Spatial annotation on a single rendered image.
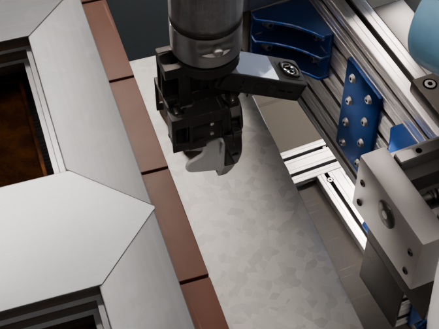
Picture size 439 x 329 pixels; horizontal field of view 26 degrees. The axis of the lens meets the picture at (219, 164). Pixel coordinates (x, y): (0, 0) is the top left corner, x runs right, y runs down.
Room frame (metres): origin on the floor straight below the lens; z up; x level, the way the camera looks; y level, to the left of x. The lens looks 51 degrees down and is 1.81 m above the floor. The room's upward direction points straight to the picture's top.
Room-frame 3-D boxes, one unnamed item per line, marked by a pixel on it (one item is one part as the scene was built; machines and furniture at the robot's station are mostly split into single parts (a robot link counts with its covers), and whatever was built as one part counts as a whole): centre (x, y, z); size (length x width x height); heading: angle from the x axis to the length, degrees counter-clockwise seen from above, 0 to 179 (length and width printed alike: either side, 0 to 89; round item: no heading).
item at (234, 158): (0.71, -0.01, 1.00); 0.05 x 0.02 x 0.09; 18
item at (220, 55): (0.72, 0.01, 1.14); 0.08 x 0.08 x 0.05
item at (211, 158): (0.71, 0.01, 0.96); 0.06 x 0.03 x 0.09; 108
